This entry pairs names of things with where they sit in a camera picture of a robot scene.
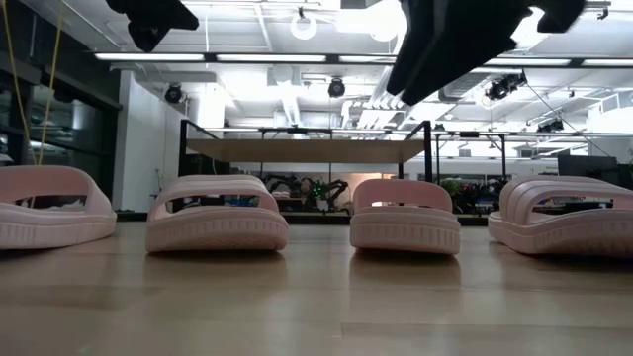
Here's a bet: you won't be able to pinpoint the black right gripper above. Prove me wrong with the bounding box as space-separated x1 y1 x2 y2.
386 0 588 106

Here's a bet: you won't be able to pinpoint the pink slide smooth strap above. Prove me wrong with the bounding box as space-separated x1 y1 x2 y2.
0 164 118 250
349 178 462 256

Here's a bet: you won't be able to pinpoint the pink slide ribbed strap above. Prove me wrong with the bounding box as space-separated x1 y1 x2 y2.
145 173 290 253
488 175 633 259

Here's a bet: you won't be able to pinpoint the black round spotlight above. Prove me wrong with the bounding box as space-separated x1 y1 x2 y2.
326 76 347 99
163 82 185 105

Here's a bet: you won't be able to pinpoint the long ceiling light bar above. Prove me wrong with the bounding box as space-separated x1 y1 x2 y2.
93 50 633 69

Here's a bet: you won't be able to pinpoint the small black ceiling fixture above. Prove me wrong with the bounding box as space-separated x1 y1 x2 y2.
536 118 565 134

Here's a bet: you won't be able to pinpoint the background green plants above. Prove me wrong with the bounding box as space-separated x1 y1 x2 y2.
438 177 498 215

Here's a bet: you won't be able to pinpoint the black monitor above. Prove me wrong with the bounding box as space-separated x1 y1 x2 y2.
557 153 619 179

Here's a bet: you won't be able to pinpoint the black ceiling camera cluster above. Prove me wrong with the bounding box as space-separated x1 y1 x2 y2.
484 71 528 102

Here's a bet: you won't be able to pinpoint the yellow cable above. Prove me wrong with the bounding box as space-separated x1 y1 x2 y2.
0 0 66 167

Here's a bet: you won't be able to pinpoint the white ceiling ring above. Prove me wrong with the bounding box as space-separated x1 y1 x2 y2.
290 12 318 42

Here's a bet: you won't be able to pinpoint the wooden shelf black frame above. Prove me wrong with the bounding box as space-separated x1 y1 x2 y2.
178 118 434 185

